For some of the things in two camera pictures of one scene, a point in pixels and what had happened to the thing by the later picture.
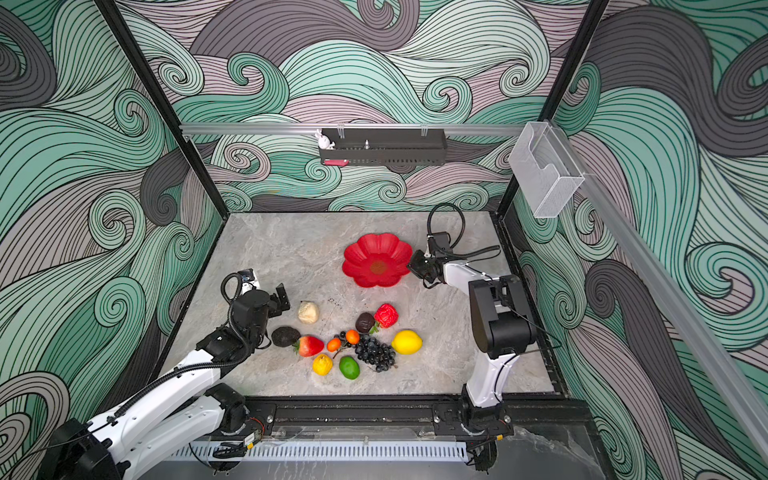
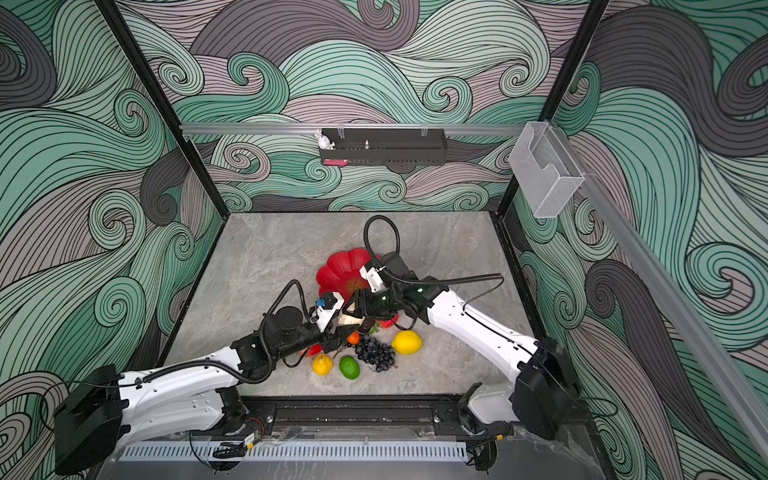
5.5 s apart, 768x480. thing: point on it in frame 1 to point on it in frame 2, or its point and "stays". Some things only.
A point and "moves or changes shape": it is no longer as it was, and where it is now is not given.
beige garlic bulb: (308, 312) moves or changes shape
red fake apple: (386, 315) stays
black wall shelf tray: (382, 146) stays
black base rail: (549, 416) stays
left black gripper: (275, 307) to (332, 340)
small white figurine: (323, 141) stays
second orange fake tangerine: (352, 336) stays
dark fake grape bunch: (380, 355) stays
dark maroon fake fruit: (364, 322) stays
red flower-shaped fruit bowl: (377, 260) to (342, 273)
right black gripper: (413, 264) to (370, 308)
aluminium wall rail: (345, 127) stays
